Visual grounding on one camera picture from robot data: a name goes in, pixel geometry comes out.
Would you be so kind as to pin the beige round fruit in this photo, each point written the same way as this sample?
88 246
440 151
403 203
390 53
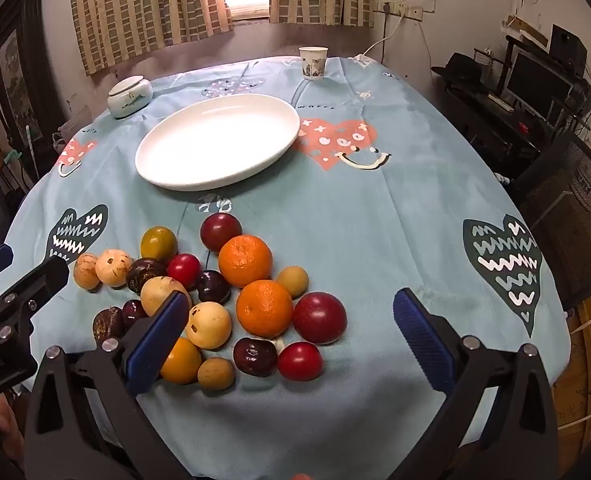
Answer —
156 292
209 325
113 268

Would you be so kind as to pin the dark purple plum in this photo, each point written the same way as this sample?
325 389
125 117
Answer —
134 311
255 356
213 286

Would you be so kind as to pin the brown wrinkled passion fruit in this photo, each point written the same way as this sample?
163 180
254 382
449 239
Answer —
145 275
107 324

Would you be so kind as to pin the white wall power strip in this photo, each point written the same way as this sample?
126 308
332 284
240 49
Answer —
398 10

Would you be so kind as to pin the yellow orange persimmon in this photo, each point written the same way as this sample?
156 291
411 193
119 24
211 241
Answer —
183 362

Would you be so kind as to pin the yellow-green citrus fruit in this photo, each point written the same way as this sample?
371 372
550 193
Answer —
159 243

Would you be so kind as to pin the red plum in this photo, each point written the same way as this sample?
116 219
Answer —
220 230
320 318

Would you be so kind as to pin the dark framed picture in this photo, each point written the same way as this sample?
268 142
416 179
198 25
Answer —
22 75

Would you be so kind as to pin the orange mandarin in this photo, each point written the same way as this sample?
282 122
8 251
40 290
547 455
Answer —
265 308
245 261

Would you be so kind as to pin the white oval plate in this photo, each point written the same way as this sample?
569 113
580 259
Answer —
215 145

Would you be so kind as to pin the computer monitor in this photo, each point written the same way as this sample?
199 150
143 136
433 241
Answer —
535 80

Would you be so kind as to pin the small tan fruit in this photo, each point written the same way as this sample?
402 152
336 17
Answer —
216 373
86 271

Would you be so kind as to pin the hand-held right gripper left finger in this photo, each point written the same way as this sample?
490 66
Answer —
155 345

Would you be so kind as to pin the small green fruit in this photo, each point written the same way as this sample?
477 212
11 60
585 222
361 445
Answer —
292 280

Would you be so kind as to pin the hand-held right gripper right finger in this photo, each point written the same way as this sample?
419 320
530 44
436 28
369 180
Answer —
420 340

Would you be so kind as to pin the white ceramic lidded jar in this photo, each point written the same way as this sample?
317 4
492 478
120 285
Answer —
129 96

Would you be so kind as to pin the printed paper cup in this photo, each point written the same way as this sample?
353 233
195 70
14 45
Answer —
314 62

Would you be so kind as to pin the black hat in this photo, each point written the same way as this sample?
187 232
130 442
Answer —
460 72

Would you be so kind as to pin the black speaker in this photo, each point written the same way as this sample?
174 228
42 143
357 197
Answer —
568 45

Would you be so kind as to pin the light blue printed tablecloth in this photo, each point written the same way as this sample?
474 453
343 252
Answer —
375 240

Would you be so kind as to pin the person's left hand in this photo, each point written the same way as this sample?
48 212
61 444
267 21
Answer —
6 425

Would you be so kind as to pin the red cherry tomato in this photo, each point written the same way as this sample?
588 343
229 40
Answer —
300 361
184 270

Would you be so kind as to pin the black desk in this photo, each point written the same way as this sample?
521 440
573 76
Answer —
490 130

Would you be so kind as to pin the black mesh chair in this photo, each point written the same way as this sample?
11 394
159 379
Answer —
575 210

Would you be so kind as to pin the wide checked beige curtain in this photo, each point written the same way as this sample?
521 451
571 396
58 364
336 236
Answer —
140 5

